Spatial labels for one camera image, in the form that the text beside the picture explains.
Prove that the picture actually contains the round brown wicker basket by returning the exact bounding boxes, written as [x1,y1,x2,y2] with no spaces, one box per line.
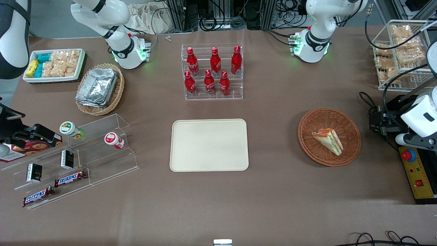
[298,108,362,167]

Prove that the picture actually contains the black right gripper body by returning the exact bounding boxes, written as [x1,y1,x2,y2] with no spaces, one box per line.
[0,106,26,145]

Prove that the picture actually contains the snickers chocolate bar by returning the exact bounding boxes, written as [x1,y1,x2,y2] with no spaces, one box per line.
[55,170,88,188]
[23,186,55,208]

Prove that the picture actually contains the clear acrylic bottle rack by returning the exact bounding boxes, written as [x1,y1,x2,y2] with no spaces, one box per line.
[181,43,244,101]

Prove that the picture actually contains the red cookie box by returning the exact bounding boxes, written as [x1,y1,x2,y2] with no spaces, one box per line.
[0,134,63,163]

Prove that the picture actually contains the beige plastic tray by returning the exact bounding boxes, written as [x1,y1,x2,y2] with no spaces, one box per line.
[170,119,249,172]

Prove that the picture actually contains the clear acrylic stepped shelf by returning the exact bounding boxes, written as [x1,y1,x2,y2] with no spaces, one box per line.
[0,114,140,209]

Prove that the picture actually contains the oval light wicker basket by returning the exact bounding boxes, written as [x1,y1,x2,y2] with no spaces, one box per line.
[75,63,125,116]

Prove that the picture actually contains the white rectangular snack tray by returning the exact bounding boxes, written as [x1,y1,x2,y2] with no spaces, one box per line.
[23,49,86,84]

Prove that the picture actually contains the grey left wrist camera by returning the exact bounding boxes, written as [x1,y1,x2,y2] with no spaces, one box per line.
[395,133,437,150]

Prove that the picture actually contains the white wire rack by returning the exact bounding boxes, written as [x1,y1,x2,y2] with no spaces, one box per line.
[371,20,437,91]

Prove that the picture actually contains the white cloth bag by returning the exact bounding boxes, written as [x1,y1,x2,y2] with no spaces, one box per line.
[127,3,172,35]

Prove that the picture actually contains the red cola bottle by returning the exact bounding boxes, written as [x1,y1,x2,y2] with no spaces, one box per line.
[186,47,200,76]
[184,71,197,96]
[219,71,230,96]
[210,47,221,76]
[204,69,216,96]
[231,45,242,75]

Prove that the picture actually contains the black cable bundle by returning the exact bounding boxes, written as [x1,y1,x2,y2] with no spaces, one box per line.
[200,14,247,32]

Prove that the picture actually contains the bagged fried snack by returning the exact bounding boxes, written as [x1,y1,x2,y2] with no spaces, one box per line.
[377,68,399,84]
[391,25,413,39]
[375,43,394,57]
[396,48,426,65]
[374,56,396,70]
[393,36,422,50]

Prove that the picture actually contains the yellow snack pack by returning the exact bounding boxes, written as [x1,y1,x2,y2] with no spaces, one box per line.
[26,59,40,78]

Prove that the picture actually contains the aluminium frame profiles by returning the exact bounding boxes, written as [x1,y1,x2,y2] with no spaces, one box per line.
[167,0,278,33]

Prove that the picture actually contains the red lid yogurt cup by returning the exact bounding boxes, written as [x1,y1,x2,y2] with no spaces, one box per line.
[104,132,125,150]

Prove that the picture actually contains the black floor cables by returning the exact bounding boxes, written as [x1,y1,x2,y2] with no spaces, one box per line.
[343,231,437,246]

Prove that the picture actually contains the stacked aluminium foil containers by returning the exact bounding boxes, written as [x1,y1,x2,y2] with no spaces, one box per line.
[75,68,118,108]

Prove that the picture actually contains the triangle sandwich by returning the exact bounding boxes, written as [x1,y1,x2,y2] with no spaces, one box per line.
[312,128,343,156]

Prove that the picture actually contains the black table cable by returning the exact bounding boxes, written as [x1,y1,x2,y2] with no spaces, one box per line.
[358,92,386,137]

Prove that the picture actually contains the black appliance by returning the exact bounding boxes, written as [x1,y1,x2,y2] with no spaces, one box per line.
[377,92,437,205]

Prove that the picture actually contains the green lid yogurt cup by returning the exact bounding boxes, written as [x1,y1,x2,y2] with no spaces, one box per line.
[59,121,84,140]

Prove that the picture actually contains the small black box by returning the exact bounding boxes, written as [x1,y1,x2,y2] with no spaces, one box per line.
[61,150,74,170]
[26,163,43,182]

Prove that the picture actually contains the yellow control panel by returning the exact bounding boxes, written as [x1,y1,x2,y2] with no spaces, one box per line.
[399,145,437,200]

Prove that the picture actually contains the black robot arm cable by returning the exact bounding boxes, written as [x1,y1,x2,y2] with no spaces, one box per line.
[364,7,437,115]

